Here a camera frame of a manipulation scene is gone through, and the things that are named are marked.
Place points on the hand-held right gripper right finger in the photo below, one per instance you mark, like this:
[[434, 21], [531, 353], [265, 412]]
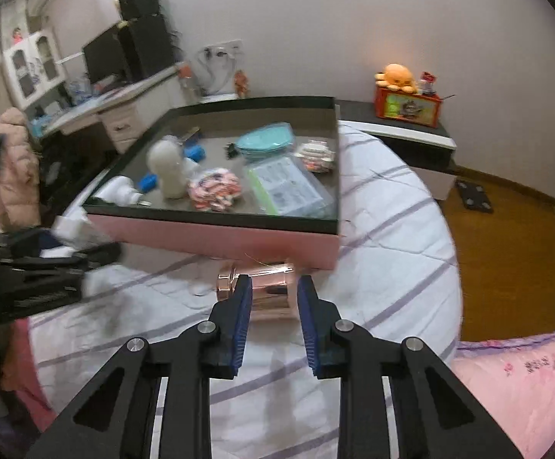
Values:
[[308, 325]]

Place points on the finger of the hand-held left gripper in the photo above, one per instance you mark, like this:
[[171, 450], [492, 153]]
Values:
[[91, 254], [38, 291]]

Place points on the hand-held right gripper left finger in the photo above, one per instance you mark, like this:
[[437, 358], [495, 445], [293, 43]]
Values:
[[241, 325]]

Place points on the white object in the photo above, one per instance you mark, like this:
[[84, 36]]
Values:
[[74, 232]]

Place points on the rose gold metal tin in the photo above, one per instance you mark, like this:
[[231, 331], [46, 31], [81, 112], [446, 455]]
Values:
[[270, 291]]

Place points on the white power adapter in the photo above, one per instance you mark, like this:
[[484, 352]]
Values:
[[119, 190]]

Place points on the pink box with black rim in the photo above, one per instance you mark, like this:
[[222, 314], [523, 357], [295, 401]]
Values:
[[210, 246]]

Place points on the white round device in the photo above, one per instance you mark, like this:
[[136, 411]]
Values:
[[167, 167]]

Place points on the pink block figure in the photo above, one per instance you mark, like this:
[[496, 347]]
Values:
[[213, 190]]

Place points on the clear plastic box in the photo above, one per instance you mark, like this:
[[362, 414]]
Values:
[[287, 186]]

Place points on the small pink white block model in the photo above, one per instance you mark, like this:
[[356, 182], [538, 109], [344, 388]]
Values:
[[316, 155]]

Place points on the teal plates stack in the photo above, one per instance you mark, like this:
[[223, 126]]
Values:
[[265, 139]]

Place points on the pink padded jacket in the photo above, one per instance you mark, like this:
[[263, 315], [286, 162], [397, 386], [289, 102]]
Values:
[[14, 172]]

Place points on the pink blanket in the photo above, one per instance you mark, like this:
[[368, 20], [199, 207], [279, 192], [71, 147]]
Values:
[[38, 406]]

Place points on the white desk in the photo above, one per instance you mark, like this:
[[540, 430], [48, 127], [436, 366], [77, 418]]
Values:
[[124, 119]]

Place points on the blue white packet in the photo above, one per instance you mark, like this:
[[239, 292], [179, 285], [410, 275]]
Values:
[[79, 88]]

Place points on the white glass-door cabinet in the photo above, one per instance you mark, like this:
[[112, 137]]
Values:
[[33, 69]]

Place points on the black monitor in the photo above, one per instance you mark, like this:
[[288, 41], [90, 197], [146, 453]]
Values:
[[105, 57]]

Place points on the clear bottle orange lid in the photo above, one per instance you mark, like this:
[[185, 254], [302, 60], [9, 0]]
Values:
[[186, 79]]

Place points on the black white low cabinet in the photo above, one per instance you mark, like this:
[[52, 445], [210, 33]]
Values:
[[402, 148]]

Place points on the small white nightstand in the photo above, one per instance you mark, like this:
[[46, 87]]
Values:
[[217, 97]]

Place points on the black bathroom scale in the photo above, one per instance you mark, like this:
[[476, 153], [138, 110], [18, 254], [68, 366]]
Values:
[[473, 197]]

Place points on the pink floral quilt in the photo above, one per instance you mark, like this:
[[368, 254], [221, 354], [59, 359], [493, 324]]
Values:
[[521, 382]]

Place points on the pink doll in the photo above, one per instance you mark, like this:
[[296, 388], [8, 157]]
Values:
[[17, 34]]

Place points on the orange snack bag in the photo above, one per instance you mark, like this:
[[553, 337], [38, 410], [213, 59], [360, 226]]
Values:
[[241, 83]]

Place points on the red toy box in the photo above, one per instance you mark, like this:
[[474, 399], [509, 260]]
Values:
[[409, 107]]

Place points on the small black box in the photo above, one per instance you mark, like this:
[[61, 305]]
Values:
[[138, 2]]

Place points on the orange octopus plush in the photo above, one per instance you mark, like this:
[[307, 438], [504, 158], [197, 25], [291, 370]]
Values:
[[397, 77]]

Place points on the red white small toy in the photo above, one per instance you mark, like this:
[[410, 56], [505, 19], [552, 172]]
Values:
[[428, 83]]

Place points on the white wall socket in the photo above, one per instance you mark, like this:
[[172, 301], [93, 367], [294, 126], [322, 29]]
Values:
[[224, 48]]

